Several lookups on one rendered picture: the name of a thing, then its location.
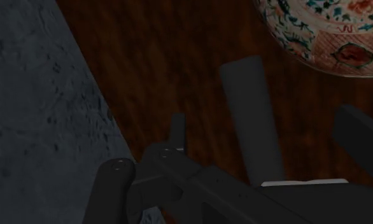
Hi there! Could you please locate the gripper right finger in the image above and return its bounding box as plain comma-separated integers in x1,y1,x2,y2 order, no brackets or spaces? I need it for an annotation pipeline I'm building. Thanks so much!
331,104,373,187

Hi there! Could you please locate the white floral patterned bowl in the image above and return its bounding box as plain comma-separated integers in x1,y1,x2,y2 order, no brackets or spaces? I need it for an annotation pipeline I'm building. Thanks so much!
253,0,373,78

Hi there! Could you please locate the brown wooden table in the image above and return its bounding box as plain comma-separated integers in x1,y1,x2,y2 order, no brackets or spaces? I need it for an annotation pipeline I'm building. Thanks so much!
55,0,373,224

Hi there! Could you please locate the dark grey flat bar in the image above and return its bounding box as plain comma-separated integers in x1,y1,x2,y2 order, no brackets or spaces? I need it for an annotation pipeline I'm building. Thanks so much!
219,55,286,188

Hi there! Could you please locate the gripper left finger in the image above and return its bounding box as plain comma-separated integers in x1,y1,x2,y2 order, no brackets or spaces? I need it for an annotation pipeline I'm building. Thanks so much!
81,113,302,224

